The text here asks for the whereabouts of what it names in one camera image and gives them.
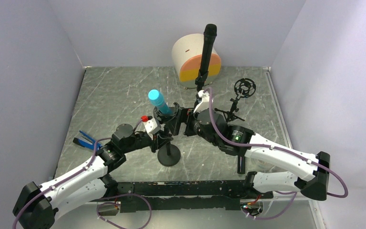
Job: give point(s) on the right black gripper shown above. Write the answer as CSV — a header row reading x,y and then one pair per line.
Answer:
x,y
183,115

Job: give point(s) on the silver mesh black microphone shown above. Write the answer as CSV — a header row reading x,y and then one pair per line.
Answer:
x,y
241,164

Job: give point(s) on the black round-base shock-mount stand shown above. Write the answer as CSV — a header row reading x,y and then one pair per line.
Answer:
x,y
168,154

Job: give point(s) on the white orange yellow cylinder container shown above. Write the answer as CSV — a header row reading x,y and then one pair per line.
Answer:
x,y
186,56

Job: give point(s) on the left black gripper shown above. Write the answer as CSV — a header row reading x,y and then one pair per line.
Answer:
x,y
160,139

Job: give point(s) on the tall black microphone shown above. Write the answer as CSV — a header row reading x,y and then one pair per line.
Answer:
x,y
209,36

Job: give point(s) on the black round-base clip stand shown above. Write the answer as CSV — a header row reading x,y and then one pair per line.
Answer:
x,y
199,82

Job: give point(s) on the blue black hand tool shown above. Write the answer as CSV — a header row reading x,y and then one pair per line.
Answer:
x,y
84,140

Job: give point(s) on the black tripod shock-mount stand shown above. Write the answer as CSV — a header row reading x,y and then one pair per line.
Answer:
x,y
243,88

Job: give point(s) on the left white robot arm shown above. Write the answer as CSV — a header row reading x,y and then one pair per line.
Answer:
x,y
39,206

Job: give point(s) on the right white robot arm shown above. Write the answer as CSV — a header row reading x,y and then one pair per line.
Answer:
x,y
302,172

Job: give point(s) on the cyan blue microphone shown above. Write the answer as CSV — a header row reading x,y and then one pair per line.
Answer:
x,y
156,99

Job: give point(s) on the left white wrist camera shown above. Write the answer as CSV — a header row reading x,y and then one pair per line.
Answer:
x,y
151,125

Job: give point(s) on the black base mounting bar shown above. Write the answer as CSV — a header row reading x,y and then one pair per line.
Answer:
x,y
175,195

